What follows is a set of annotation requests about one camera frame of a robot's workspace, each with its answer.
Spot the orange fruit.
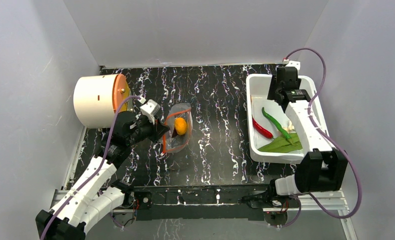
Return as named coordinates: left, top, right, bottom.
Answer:
left=174, top=117, right=188, bottom=136

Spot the green leaf vegetable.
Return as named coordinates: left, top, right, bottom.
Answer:
left=258, top=132, right=303, bottom=153

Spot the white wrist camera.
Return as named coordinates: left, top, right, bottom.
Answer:
left=140, top=98, right=161, bottom=124
left=282, top=59, right=301, bottom=72

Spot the red chili pepper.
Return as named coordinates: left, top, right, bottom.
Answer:
left=252, top=117, right=274, bottom=139

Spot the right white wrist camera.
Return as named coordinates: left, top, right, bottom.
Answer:
left=282, top=59, right=301, bottom=72

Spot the garlic bulb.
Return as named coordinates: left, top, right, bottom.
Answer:
left=283, top=120, right=296, bottom=133

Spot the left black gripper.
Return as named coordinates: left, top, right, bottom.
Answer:
left=127, top=115, right=170, bottom=146

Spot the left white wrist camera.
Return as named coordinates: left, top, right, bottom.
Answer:
left=140, top=98, right=161, bottom=124

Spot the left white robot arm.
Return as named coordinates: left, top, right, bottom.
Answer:
left=35, top=111, right=170, bottom=240

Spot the white plastic bin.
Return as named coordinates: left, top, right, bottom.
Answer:
left=246, top=73, right=334, bottom=165

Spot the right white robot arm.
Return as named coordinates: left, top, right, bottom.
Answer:
left=267, top=66, right=348, bottom=207

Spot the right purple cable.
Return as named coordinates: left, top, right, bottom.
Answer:
left=283, top=47, right=363, bottom=229

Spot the green chili pepper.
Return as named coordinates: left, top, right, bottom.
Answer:
left=261, top=107, right=292, bottom=140

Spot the dark red apple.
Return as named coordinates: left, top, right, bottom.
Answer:
left=170, top=125, right=178, bottom=138

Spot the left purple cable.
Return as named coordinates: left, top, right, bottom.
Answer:
left=43, top=95, right=142, bottom=240

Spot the clear zip top bag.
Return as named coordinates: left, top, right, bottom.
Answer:
left=162, top=102, right=193, bottom=154

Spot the purple cable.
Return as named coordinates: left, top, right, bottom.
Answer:
left=43, top=95, right=142, bottom=240
left=283, top=47, right=363, bottom=229

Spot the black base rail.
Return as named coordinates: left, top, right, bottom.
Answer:
left=134, top=184, right=273, bottom=221

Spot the white cylinder orange lid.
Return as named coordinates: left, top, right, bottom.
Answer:
left=73, top=73, right=132, bottom=129

